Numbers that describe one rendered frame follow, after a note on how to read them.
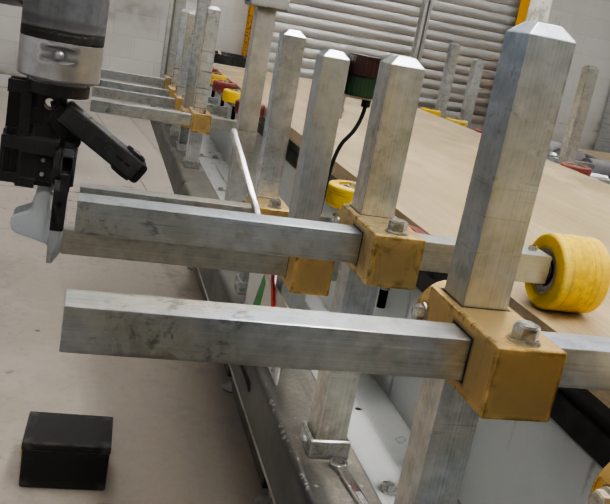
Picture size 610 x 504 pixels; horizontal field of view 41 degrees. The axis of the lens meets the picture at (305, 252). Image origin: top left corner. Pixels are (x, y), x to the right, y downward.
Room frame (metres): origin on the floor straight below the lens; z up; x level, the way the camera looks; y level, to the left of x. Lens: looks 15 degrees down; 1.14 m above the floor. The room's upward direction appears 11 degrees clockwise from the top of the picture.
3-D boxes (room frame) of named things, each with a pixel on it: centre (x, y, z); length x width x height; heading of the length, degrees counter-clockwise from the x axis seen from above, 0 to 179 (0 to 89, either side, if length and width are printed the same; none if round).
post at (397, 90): (0.82, -0.06, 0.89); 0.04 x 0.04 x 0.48; 16
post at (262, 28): (1.55, 0.15, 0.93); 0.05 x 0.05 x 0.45; 16
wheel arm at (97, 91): (2.68, 0.55, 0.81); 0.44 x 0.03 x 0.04; 106
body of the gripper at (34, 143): (0.93, 0.32, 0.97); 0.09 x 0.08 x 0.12; 106
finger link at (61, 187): (0.91, 0.29, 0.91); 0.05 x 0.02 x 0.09; 16
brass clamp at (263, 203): (1.28, 0.07, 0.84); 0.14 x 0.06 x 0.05; 16
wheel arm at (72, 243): (1.00, 0.08, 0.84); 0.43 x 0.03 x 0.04; 106
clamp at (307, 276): (1.04, 0.00, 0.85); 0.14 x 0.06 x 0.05; 16
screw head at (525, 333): (0.51, -0.15, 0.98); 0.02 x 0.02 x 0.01
